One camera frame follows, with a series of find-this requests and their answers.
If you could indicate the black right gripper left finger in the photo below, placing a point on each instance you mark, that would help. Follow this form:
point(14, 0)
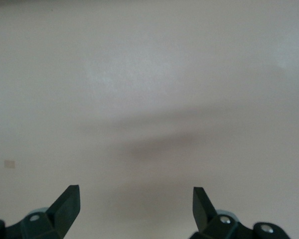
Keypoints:
point(57, 219)

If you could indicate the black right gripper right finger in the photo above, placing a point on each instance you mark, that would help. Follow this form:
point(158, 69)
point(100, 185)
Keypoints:
point(214, 229)

